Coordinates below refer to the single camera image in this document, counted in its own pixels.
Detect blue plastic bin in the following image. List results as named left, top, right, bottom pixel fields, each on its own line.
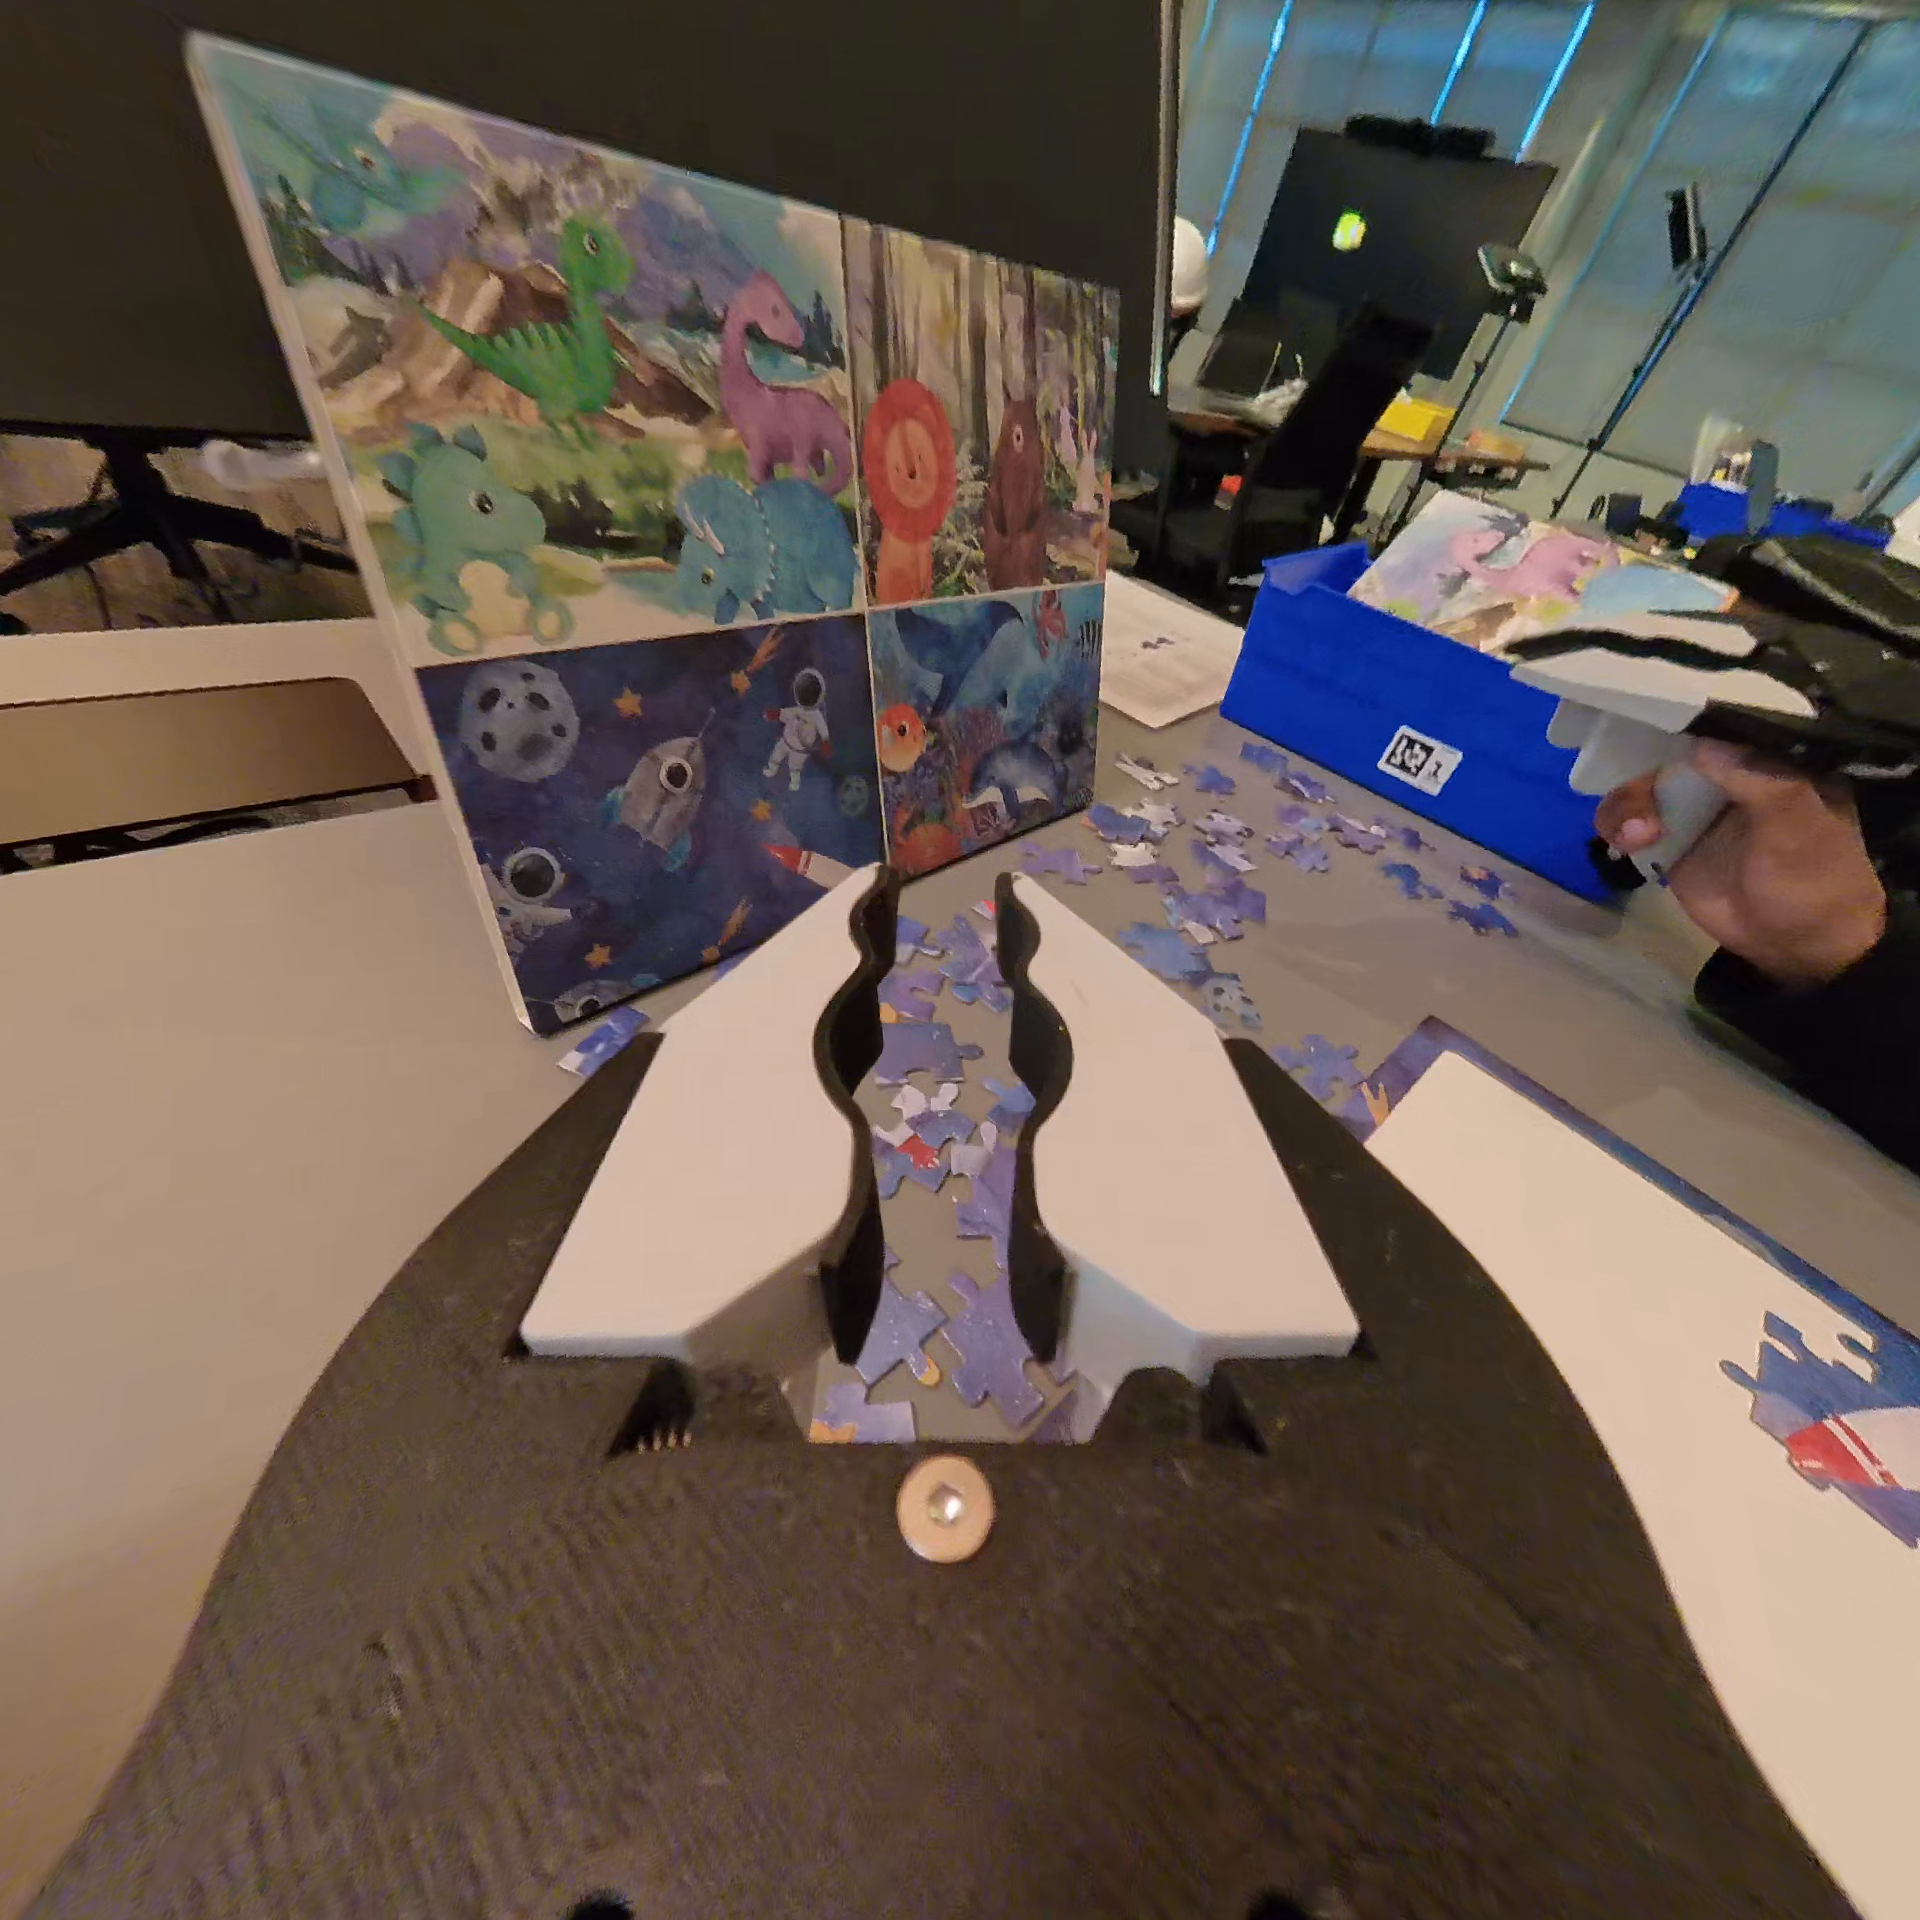
left=1671, top=477, right=1896, bottom=552

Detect person's right forearm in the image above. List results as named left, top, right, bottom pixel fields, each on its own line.
left=1691, top=914, right=1920, bottom=1179

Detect brown wooden seat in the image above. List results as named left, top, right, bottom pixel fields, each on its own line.
left=0, top=674, right=442, bottom=875

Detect assembled rocket puzzle section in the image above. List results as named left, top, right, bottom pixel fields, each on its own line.
left=1716, top=1312, right=1920, bottom=1549

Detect camera on tripod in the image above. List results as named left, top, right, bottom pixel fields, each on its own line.
left=1440, top=242, right=1550, bottom=496

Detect space puzzle frame tray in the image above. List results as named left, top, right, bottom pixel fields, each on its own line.
left=1320, top=1017, right=1920, bottom=1920

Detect black light stand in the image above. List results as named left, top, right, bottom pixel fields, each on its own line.
left=1553, top=182, right=1714, bottom=518

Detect puzzle pieces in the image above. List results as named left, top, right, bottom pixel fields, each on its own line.
left=556, top=743, right=1526, bottom=1442

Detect dinosaur puzzle board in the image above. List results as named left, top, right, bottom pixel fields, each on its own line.
left=1352, top=490, right=1742, bottom=654

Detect large black display screen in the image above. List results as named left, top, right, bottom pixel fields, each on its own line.
left=1242, top=118, right=1561, bottom=383

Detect printed paper sheet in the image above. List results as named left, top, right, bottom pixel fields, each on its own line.
left=1102, top=574, right=1268, bottom=730

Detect black partition panel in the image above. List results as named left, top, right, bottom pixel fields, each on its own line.
left=0, top=0, right=1179, bottom=441

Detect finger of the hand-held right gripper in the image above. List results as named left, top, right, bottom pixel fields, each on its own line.
left=1511, top=656, right=1820, bottom=739
left=1504, top=607, right=1760, bottom=664

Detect black office chair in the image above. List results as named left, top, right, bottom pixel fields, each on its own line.
left=0, top=422, right=368, bottom=607
left=1170, top=299, right=1434, bottom=594

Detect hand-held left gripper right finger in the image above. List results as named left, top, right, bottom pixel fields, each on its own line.
left=993, top=872, right=1362, bottom=1445

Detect blue bin with white tag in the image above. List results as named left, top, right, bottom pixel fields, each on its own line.
left=1219, top=543, right=1654, bottom=904

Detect four-picture puzzle reference board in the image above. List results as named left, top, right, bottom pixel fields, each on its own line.
left=183, top=30, right=1126, bottom=1040

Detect person's right hand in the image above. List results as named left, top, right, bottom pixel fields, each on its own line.
left=1593, top=744, right=1892, bottom=979

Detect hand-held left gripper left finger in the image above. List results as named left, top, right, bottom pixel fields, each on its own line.
left=519, top=863, right=906, bottom=1432

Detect wooden background desk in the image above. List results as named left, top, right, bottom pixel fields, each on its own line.
left=1358, top=426, right=1554, bottom=496

